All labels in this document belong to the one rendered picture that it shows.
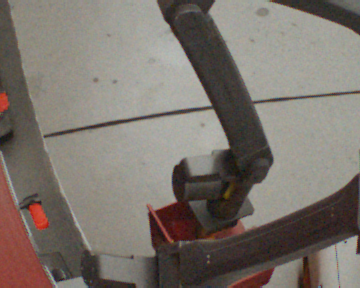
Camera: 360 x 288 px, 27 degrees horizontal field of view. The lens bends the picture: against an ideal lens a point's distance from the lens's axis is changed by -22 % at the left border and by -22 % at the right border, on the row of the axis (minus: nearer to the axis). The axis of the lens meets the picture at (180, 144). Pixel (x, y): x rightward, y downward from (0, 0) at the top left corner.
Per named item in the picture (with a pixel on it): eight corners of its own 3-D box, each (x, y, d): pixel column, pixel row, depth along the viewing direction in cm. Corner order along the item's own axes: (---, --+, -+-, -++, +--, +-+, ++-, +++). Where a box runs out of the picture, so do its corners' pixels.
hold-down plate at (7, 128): (14, 137, 149) (12, 129, 146) (-5, 147, 148) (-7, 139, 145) (-7, 38, 163) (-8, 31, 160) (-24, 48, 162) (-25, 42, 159)
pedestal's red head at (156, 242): (269, 283, 157) (282, 251, 141) (198, 315, 153) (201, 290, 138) (229, 212, 166) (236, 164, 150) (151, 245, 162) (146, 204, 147)
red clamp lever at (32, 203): (48, 216, 100) (36, 190, 109) (25, 224, 99) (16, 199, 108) (53, 228, 101) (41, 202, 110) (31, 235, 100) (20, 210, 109)
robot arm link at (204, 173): (273, 164, 134) (257, 119, 139) (202, 170, 130) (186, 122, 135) (249, 210, 143) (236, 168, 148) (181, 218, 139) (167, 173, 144)
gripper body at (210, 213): (183, 205, 150) (196, 180, 144) (236, 188, 154) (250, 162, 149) (201, 235, 147) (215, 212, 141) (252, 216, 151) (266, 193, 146)
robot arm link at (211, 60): (206, 5, 101) (183, -35, 108) (162, 19, 102) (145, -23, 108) (280, 177, 136) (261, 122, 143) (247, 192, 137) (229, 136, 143)
